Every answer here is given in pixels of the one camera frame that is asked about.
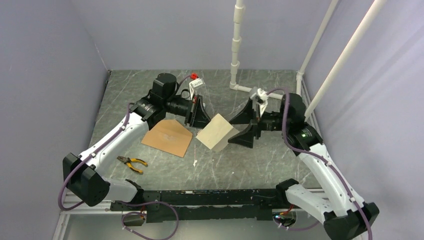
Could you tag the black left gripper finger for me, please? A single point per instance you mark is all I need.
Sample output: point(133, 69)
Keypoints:
point(199, 99)
point(198, 117)

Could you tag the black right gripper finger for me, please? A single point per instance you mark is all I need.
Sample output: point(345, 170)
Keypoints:
point(245, 138)
point(245, 115)

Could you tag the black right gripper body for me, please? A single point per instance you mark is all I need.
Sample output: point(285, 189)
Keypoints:
point(269, 121)

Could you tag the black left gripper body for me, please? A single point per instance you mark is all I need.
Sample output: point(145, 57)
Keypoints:
point(181, 107)

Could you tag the beige letter sheet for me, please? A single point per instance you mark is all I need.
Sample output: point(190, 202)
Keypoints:
point(216, 133)

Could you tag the brown paper envelope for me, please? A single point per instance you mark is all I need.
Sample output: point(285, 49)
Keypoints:
point(169, 136)

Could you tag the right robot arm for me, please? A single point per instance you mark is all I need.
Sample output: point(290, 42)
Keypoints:
point(343, 213)

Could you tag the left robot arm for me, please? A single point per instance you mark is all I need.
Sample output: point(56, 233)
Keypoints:
point(84, 173)

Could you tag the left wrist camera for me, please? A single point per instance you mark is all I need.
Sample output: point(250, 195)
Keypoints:
point(196, 85)

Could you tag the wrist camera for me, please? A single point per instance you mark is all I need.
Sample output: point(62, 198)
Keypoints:
point(196, 85)
point(259, 99)

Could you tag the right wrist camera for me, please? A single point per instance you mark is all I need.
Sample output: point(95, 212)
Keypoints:
point(259, 99)

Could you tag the white pvc pipe frame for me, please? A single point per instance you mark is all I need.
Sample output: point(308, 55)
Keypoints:
point(277, 34)

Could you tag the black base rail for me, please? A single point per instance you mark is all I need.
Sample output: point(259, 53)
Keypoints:
point(186, 205)

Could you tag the yellow handled pliers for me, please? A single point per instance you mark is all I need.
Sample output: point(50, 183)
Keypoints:
point(133, 164)

